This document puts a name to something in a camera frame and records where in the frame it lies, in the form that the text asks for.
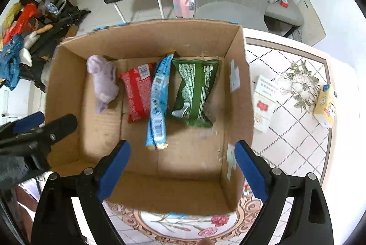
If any blue snack packet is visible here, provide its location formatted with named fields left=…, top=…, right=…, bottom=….
left=146, top=52, right=175, bottom=151

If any brown cardboard box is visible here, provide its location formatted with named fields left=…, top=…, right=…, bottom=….
left=45, top=19, right=256, bottom=217

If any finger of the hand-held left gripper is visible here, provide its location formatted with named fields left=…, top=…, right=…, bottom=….
left=0, top=114, right=78, bottom=155
left=0, top=112, right=46, bottom=139

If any clear water bottle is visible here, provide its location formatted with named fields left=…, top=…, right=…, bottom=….
left=45, top=0, right=61, bottom=16

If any red plastic bag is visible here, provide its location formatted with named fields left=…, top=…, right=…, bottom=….
left=3, top=3, right=39, bottom=45

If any black rack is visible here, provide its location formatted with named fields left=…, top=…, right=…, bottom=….
left=17, top=8, right=92, bottom=91

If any grey flat board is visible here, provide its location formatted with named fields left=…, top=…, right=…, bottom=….
left=292, top=0, right=327, bottom=47

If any red snack packet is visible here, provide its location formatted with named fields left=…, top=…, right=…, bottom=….
left=118, top=62, right=156, bottom=123

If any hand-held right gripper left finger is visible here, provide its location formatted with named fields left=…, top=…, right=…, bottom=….
left=31, top=140, right=131, bottom=245

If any white cigarette pack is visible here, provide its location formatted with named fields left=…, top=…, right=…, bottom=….
left=253, top=75, right=280, bottom=133

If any blue cloth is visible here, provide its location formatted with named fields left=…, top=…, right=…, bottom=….
left=0, top=34, right=26, bottom=91

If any purple plush toy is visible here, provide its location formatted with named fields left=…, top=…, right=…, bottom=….
left=86, top=55, right=119, bottom=114

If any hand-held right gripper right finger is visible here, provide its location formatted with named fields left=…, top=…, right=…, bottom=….
left=234, top=140, right=334, bottom=245

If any green snack packet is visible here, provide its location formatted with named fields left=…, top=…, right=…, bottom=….
left=166, top=58, right=220, bottom=129

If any yellow tissue pack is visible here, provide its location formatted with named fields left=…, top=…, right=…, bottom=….
left=313, top=84, right=338, bottom=129

